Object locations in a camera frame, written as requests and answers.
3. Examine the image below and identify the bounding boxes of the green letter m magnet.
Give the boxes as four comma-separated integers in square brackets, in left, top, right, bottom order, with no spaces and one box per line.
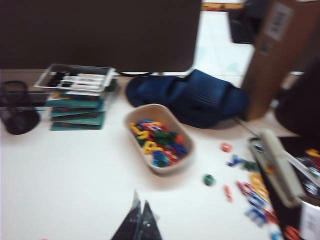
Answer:
[239,161,260,172]

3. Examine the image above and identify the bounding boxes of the yellow letter magnet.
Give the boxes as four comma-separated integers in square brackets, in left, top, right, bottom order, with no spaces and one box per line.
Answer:
[249,173,263,187]
[129,121,151,141]
[142,140,162,155]
[254,184,270,201]

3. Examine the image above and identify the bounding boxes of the blue letter h magnet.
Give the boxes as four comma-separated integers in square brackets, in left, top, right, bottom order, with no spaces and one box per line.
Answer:
[244,207,267,227]

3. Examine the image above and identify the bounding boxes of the clear tray with markers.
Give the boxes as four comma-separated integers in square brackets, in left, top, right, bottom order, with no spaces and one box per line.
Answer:
[33,63,116,93]

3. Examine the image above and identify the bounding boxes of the blue letter g magnet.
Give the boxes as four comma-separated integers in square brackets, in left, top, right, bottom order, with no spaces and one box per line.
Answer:
[246,192,266,207]

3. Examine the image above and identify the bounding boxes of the beige desk stapler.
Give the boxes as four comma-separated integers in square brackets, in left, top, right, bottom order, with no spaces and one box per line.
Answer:
[248,128,306,209]

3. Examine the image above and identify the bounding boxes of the red letter b magnet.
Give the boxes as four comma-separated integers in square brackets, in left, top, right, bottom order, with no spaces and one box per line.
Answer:
[236,181,253,197]

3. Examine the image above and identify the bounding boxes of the black bag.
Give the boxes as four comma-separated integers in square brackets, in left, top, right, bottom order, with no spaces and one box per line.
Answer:
[228,0,262,45]

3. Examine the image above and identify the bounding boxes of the blue letter y magnet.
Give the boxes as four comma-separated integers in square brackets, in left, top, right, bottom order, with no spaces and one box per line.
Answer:
[226,154,242,167]

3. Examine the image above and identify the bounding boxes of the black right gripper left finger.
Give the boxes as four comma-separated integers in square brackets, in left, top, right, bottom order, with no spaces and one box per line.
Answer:
[111,191,143,240]

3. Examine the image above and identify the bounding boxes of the yellow Toblerone box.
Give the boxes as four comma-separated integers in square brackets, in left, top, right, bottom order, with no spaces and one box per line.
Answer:
[201,1,245,12]

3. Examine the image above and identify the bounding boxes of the brown cardboard box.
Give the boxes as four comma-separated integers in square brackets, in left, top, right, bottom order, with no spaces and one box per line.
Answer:
[241,0,320,121]

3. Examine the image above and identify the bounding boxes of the orange letter i magnet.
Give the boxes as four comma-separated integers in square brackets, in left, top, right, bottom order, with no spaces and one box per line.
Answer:
[223,184,234,202]

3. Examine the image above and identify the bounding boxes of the black mesh pen holder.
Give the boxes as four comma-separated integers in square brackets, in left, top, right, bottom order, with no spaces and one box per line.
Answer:
[0,80,41,136]

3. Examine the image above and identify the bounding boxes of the beige paper pulp bowl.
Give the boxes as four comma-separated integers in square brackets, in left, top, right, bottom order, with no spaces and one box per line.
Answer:
[123,103,196,177]

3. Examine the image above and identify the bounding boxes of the green letter e magnet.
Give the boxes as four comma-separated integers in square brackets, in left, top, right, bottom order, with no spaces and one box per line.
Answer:
[202,174,216,186]

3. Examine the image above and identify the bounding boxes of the red letter x magnet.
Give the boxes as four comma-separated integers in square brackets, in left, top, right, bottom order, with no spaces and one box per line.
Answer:
[264,209,280,225]

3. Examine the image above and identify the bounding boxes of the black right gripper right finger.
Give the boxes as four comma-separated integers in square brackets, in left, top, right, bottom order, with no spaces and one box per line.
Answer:
[141,199,164,240]

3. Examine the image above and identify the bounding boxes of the dark brown desk partition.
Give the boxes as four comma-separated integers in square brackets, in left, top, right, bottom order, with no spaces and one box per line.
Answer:
[0,0,202,74]

